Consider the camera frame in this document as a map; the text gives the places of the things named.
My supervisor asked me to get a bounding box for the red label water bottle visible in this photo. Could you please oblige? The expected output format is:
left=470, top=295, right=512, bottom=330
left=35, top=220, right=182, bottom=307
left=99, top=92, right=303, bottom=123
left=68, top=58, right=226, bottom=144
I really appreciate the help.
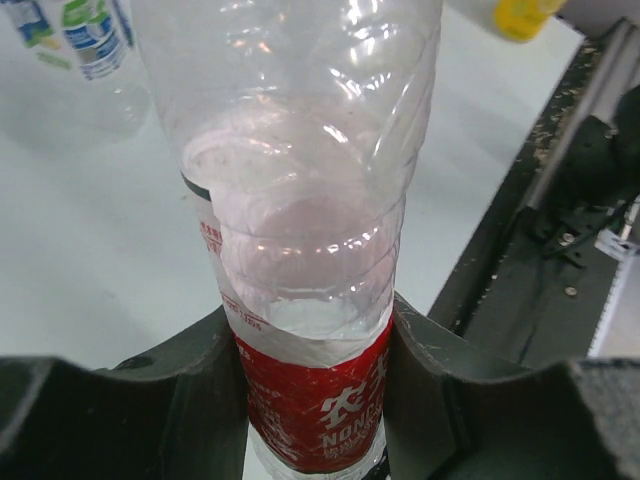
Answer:
left=132, top=1, right=443, bottom=479

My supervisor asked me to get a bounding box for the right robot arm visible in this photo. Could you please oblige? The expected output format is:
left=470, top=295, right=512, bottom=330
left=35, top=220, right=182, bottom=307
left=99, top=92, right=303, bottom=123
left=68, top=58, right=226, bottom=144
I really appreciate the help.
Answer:
left=527, top=86, right=639, bottom=264

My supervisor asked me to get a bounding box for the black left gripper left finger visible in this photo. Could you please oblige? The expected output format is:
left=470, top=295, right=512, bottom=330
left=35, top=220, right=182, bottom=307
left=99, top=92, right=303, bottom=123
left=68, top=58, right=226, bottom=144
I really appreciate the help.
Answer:
left=1, top=310, right=248, bottom=479

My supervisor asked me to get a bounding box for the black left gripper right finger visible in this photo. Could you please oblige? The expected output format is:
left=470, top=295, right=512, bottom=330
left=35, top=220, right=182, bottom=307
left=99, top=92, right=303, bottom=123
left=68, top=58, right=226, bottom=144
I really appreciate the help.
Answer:
left=384, top=298, right=639, bottom=479

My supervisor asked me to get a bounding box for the blue white label water bottle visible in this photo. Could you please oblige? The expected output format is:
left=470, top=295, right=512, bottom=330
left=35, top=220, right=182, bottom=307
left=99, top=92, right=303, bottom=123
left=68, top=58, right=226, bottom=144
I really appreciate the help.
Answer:
left=2, top=0, right=154, bottom=139

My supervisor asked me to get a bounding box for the yellow juice bottle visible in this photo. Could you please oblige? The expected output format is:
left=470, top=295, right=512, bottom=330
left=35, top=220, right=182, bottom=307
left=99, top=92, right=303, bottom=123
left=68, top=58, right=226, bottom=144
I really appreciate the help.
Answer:
left=493, top=0, right=567, bottom=43

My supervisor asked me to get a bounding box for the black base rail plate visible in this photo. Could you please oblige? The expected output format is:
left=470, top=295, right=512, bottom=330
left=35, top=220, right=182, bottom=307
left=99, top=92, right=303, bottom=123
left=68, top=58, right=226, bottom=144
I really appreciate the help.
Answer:
left=430, top=19, right=639, bottom=375

